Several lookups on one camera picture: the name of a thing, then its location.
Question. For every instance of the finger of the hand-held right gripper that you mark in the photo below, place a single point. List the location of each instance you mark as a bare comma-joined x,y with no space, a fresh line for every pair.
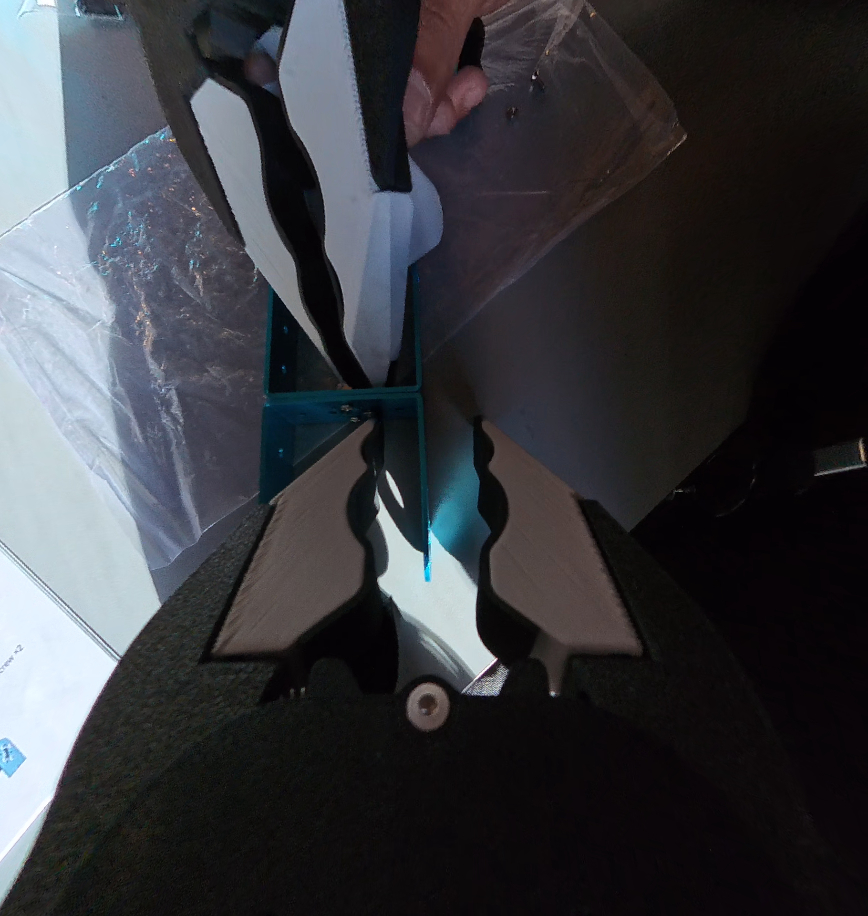
334,143
248,200

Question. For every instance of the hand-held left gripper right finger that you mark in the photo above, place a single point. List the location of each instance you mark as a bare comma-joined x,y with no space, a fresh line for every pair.
563,572

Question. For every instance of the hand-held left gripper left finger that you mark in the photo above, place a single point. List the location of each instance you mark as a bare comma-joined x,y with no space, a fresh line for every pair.
298,558

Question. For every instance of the blue metal bracket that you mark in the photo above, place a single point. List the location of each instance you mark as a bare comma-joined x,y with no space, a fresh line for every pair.
271,458

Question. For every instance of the small clear plastic bag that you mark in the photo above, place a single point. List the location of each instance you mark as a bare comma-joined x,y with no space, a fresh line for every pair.
548,157

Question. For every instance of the grey desk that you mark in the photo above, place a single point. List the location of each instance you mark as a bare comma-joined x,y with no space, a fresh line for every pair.
584,358

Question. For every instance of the person's right hand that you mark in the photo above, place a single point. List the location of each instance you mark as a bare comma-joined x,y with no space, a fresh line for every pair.
441,100

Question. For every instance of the white instruction sheet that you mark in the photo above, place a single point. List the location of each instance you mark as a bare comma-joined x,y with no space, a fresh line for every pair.
33,644

